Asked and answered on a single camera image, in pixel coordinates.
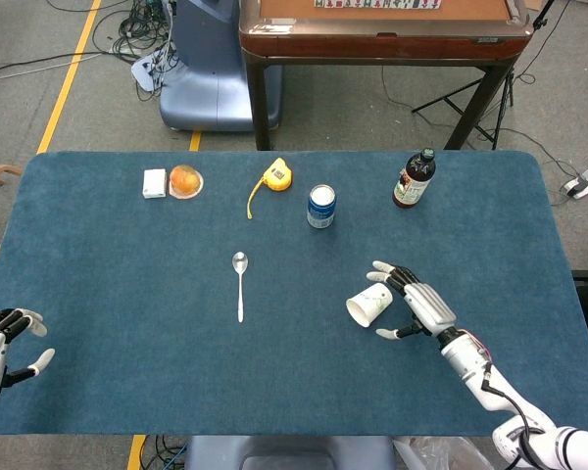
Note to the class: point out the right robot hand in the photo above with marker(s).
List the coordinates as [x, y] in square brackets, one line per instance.
[421, 303]

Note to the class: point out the white paper cup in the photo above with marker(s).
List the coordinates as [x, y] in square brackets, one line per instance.
[370, 304]

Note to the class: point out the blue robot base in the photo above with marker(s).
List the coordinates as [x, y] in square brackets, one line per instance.
[215, 73]

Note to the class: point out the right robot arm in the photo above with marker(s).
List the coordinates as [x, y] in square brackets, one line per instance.
[500, 391]

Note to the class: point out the orange jelly cup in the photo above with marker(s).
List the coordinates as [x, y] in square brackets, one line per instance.
[185, 182]

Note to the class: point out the dark glass bottle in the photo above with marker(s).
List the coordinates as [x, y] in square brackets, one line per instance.
[414, 181]

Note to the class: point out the blue soda can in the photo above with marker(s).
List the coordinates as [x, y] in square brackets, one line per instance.
[321, 206]

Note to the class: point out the clear plastic bag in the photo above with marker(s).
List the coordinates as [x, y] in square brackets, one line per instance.
[441, 453]

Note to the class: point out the metal spoon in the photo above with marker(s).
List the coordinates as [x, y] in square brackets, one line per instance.
[240, 279]

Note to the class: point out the blue table mat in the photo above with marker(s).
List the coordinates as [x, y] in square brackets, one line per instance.
[176, 318]

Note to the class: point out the yellow tape measure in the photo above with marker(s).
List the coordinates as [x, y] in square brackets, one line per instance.
[273, 181]

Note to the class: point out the white power strip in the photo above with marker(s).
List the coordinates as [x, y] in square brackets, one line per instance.
[587, 181]

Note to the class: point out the black tripod stand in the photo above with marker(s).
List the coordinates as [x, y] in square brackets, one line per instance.
[490, 103]

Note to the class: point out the small white box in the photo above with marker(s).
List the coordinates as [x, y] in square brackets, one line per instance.
[155, 183]

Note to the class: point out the brown mahjong table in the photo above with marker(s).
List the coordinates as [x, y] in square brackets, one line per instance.
[387, 39]

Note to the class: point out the row of mahjong tiles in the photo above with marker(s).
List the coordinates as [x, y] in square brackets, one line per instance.
[377, 4]

